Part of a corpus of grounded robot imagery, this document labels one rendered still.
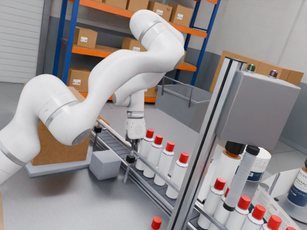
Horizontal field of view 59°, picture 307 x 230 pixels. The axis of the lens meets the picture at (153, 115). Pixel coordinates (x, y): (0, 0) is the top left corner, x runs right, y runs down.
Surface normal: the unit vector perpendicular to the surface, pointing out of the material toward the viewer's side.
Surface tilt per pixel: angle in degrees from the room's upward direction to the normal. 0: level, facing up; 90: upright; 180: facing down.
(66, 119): 60
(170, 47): 54
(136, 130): 70
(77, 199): 0
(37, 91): 64
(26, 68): 90
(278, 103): 90
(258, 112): 90
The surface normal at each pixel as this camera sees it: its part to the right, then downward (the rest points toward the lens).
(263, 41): -0.80, -0.02
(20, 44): 0.54, 0.40
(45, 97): 0.00, -0.20
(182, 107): -0.61, 0.17
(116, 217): 0.25, -0.92
